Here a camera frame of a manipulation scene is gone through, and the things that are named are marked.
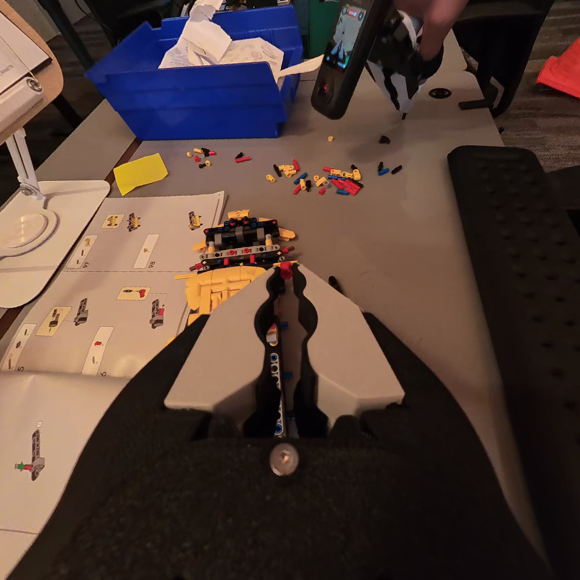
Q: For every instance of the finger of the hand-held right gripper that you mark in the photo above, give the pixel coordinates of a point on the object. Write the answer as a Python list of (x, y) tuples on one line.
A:
[(385, 84), (413, 88)]

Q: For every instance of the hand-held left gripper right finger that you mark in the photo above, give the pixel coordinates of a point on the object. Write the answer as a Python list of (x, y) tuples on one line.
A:
[(353, 358)]

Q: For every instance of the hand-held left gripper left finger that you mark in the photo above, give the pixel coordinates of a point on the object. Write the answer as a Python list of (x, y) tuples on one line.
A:
[(217, 358)]

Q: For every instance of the black desk grommet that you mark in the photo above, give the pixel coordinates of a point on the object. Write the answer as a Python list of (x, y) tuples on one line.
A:
[(439, 93)]

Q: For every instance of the grey desk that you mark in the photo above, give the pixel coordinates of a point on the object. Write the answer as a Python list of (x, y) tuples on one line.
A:
[(385, 272)]

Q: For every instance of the person's right hand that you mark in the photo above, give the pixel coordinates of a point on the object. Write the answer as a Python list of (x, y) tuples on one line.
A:
[(439, 22)]

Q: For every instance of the scattered coloured brick pins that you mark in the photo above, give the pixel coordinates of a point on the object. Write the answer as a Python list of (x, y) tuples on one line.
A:
[(344, 185)]

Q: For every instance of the open instruction booklet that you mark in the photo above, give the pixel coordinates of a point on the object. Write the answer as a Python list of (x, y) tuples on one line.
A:
[(122, 358)]

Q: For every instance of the partly built toy brick car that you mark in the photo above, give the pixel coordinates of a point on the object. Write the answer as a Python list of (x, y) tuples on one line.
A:
[(235, 244)]

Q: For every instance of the crumpled white paper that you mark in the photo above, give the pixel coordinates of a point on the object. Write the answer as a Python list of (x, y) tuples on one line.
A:
[(204, 40)]

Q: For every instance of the blue storage bin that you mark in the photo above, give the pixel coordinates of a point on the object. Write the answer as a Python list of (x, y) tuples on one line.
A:
[(190, 104)]

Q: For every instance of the red orange bag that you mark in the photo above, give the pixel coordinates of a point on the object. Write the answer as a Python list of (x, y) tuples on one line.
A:
[(559, 72)]

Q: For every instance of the yellow paper note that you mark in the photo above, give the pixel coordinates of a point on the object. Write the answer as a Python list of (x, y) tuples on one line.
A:
[(140, 174)]

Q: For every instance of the printed paper sheet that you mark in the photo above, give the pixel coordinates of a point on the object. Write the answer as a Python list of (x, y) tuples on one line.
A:
[(18, 59)]

